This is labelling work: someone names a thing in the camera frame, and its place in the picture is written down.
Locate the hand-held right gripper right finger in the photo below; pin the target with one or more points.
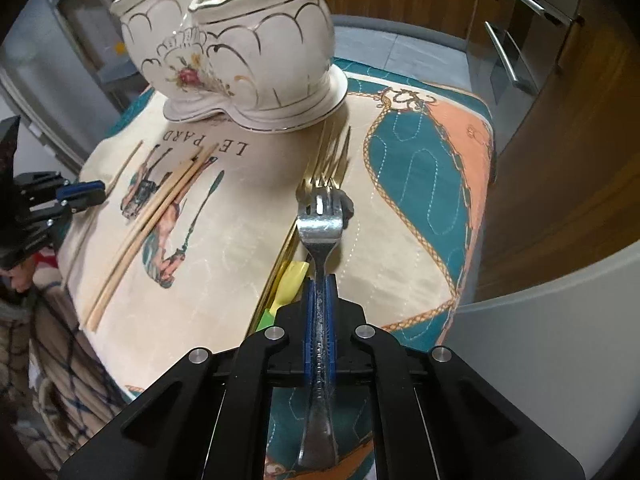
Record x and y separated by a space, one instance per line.
331 330

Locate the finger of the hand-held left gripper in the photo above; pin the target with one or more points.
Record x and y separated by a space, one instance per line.
82 194

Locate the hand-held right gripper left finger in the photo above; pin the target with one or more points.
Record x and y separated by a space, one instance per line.
309 330

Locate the wooden chopstick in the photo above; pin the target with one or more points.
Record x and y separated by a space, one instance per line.
172 195
125 166
186 172
159 205

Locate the silver fork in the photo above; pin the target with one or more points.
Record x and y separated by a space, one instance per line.
318 230

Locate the cream ceramic utensil holder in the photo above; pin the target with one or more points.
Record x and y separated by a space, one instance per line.
270 50

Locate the yellow green plastic utensil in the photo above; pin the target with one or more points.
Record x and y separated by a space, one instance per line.
292 277

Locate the plaid blanket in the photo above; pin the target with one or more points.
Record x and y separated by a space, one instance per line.
60 360

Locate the steel shelf rack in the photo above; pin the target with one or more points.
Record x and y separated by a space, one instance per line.
45 60

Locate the stainless built-in oven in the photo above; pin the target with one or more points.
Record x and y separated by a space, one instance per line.
530 45

